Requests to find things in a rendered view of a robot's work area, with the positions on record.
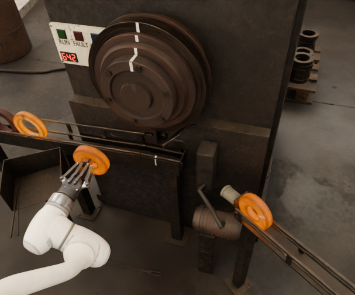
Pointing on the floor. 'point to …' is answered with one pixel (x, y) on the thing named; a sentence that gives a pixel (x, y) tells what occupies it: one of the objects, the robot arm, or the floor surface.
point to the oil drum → (2, 32)
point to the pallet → (304, 68)
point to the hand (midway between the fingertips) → (90, 157)
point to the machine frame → (99, 109)
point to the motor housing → (213, 234)
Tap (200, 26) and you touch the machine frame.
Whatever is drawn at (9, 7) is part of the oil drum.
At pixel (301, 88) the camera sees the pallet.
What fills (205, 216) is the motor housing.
